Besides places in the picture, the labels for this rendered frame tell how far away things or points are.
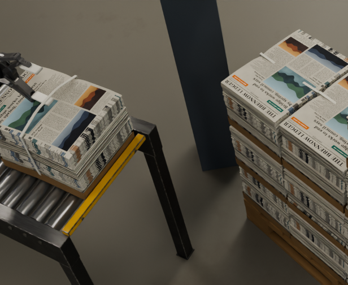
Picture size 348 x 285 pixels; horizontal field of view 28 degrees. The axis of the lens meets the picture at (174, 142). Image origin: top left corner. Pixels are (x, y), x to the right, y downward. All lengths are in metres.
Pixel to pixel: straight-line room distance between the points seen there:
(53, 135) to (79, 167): 0.12
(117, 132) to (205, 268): 0.93
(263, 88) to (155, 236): 0.99
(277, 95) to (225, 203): 0.89
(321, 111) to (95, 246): 1.30
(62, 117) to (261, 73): 0.72
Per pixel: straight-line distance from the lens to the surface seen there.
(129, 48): 4.02
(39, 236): 2.27
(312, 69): 2.49
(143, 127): 2.44
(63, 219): 2.30
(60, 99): 2.29
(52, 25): 4.38
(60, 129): 2.20
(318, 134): 2.28
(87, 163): 2.20
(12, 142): 2.30
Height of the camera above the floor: 2.54
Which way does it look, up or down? 47 degrees down
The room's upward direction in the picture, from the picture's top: 16 degrees counter-clockwise
